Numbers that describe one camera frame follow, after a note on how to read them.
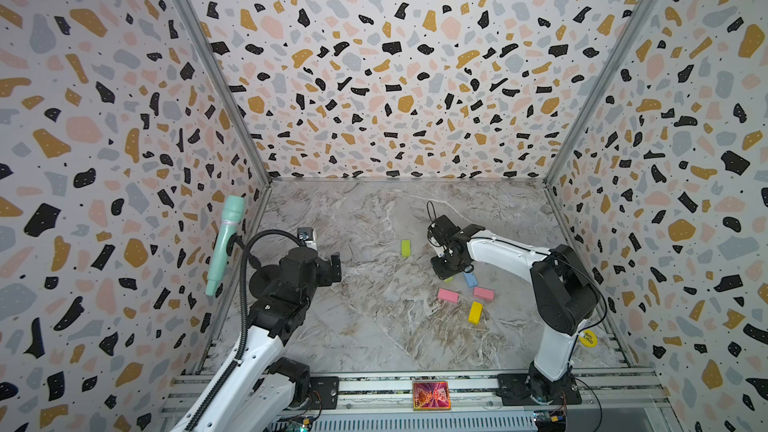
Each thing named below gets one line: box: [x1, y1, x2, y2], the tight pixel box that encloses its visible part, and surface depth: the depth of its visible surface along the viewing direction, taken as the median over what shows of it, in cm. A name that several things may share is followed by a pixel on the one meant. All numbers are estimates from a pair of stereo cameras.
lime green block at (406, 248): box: [401, 240, 411, 257], surface depth 103 cm
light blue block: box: [463, 272, 478, 288], surface depth 95 cm
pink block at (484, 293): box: [473, 287, 495, 301], surface depth 92 cm
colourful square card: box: [412, 380, 452, 411], surface depth 74 cm
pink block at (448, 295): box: [437, 288, 459, 303], surface depth 92 cm
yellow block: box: [467, 301, 484, 325], surface depth 89 cm
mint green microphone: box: [205, 195, 245, 297], surface depth 70 cm
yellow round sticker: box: [578, 329, 599, 348], surface depth 85 cm
